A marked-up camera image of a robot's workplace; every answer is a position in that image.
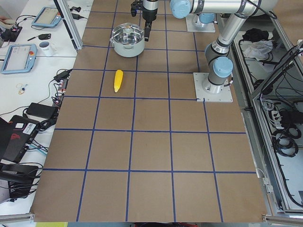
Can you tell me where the far blue teach pendant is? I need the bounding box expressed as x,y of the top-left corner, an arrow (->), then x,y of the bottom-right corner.
32,7 -> 62,28

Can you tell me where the black small pouch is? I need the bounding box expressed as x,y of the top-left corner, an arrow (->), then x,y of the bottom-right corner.
38,34 -> 52,40

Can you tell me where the coiled black cable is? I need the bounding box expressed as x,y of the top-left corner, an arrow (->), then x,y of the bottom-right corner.
272,133 -> 299,157

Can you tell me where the blue teach pendant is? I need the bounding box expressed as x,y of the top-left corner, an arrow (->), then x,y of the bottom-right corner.
32,7 -> 62,28
0,44 -> 37,74

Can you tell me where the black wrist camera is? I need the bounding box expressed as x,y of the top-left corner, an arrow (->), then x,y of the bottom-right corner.
131,0 -> 143,17

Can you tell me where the yellow corn cob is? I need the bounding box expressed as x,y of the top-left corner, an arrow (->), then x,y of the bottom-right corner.
114,70 -> 124,93

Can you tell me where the near blue teach pendant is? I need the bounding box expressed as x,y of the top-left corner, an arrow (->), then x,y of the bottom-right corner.
0,44 -> 37,74

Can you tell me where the white crumpled cloth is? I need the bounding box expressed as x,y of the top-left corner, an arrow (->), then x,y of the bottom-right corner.
243,41 -> 273,60

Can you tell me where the white power strip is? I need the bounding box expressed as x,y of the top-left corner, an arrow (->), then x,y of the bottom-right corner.
270,110 -> 283,129

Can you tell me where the black laptop with red logo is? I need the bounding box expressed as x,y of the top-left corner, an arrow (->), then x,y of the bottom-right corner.
0,115 -> 40,163

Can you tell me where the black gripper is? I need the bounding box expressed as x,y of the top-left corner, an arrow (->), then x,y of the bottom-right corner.
143,9 -> 157,42

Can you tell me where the white mug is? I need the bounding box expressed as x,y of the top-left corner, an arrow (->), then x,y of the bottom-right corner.
39,41 -> 57,57

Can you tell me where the glass pot lid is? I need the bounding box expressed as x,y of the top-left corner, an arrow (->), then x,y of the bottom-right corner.
110,23 -> 144,45

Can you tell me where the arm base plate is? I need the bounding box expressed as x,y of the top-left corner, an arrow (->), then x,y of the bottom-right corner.
186,13 -> 215,33
193,72 -> 233,103

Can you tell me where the black power adapter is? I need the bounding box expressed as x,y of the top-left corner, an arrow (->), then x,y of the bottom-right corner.
26,103 -> 58,119

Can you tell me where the pale green cooking pot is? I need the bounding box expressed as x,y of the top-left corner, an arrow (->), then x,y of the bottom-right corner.
111,39 -> 145,58

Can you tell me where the aluminium frame post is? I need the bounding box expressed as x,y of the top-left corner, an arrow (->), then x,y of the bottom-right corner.
53,0 -> 83,51

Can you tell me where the black cloth bundle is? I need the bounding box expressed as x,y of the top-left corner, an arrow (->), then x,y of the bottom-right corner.
242,28 -> 269,42

